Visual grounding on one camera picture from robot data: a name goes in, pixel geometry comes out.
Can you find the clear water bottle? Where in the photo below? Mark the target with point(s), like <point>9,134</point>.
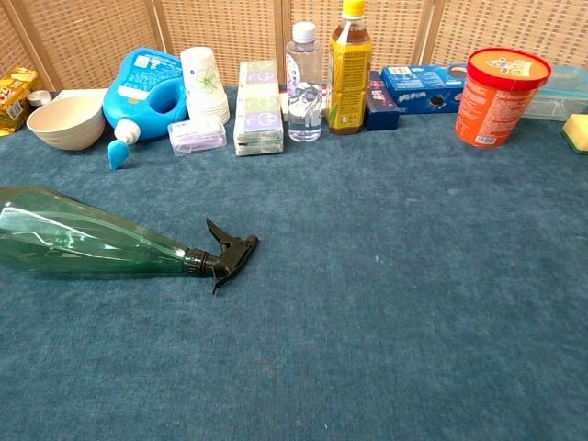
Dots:
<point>304,92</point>

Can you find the yellow tea bottle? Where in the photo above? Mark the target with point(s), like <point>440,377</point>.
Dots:
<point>350,78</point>

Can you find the white pill bottle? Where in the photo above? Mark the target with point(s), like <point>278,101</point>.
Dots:
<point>204,82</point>

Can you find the blue detergent pump bottle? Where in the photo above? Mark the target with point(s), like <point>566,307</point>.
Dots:
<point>138,78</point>

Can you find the blue table cloth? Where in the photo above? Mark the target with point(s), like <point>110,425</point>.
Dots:
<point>367,285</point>

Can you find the stacked tissue packs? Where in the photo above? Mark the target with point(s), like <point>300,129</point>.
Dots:
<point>258,110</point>

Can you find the clear purple floss pick box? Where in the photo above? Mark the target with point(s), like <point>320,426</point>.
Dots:
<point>197,137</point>

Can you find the small dark blue box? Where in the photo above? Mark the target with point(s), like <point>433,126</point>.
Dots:
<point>382,112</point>

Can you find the blue cookie box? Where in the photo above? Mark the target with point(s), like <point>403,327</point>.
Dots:
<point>420,87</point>

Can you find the orange tub with red lid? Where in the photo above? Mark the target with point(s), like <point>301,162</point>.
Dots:
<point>494,101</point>

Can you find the beige bowl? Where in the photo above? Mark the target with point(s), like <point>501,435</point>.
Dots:
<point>66,124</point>

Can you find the woven folding screen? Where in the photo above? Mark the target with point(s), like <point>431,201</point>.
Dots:
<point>92,37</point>

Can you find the small silver tape roll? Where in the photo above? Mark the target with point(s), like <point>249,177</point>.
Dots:
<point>38,98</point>

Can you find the yellow sponge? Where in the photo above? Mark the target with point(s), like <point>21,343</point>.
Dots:
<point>578,131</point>

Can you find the clear blue food container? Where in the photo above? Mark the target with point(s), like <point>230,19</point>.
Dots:
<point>565,96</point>

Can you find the yellow snack bag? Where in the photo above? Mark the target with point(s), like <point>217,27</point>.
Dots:
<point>14,98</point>

